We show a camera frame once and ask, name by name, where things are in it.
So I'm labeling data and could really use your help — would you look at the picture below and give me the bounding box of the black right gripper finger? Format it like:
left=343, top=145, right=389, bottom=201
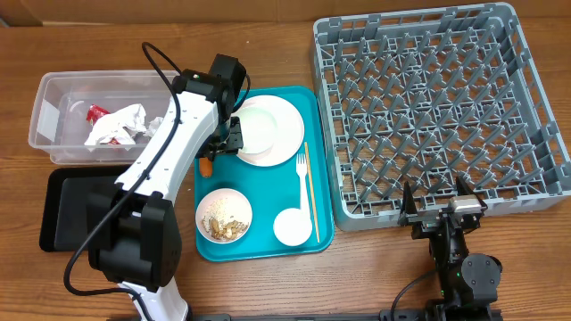
left=401, top=182, right=418, bottom=215
left=456, top=176, right=474, bottom=196

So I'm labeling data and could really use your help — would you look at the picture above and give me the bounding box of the orange carrot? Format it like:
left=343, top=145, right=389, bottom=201
left=199, top=158, right=213, bottom=177

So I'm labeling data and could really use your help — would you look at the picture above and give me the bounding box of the foil wrapper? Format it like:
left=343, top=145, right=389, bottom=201
left=143, top=117, right=163, bottom=138

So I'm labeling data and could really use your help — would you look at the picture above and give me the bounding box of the pink bowl with food scraps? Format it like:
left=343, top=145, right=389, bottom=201
left=195, top=188, right=252, bottom=244

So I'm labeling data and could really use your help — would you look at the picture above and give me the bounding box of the white napkin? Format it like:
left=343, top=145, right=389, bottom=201
left=108, top=103, right=146, bottom=145

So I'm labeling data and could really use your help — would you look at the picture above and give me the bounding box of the red wrapper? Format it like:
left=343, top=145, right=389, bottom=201
left=84, top=104, right=120, bottom=145

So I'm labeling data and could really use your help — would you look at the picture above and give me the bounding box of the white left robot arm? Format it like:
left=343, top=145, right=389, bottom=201
left=80, top=62, right=250, bottom=320

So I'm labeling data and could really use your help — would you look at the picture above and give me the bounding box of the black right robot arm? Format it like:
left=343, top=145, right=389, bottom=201
left=388, top=177, right=502, bottom=321

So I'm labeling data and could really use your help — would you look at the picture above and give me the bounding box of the grey dishwasher rack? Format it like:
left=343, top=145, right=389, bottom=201
left=312, top=3, right=570, bottom=231

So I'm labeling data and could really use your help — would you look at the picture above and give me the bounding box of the clear plastic waste bin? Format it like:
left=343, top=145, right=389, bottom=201
left=29, top=70, right=171, bottom=165

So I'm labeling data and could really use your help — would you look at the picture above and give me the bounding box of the large pink plate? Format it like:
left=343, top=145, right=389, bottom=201
left=233, top=95, right=304, bottom=167

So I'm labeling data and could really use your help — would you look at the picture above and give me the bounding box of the teal serving tray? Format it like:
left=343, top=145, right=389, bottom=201
left=194, top=86, right=335, bottom=262

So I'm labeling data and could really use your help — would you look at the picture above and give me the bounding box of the wooden chopstick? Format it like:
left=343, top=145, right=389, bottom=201
left=304, top=142, right=320, bottom=243

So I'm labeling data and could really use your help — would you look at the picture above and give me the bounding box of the white plastic fork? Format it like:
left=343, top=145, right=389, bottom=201
left=295, top=152, right=310, bottom=220

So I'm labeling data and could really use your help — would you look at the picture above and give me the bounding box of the small white cup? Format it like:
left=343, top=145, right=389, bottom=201
left=273, top=208, right=312, bottom=247

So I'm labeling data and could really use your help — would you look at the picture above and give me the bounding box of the black tray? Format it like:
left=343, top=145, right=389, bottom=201
left=39, top=165, right=128, bottom=252

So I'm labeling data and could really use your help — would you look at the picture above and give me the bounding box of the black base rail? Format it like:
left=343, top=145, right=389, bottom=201
left=188, top=309, right=435, bottom=321

